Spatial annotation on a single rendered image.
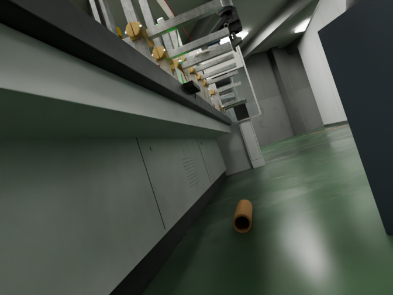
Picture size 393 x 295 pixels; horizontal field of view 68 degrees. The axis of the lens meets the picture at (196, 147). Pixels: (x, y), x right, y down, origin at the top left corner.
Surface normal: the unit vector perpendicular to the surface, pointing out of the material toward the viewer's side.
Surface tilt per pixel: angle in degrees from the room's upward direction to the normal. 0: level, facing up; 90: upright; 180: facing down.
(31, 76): 90
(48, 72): 90
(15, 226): 90
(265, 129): 90
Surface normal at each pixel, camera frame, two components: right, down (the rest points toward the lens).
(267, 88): 0.30, -0.13
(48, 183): 0.93, -0.31
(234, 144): -0.20, 0.04
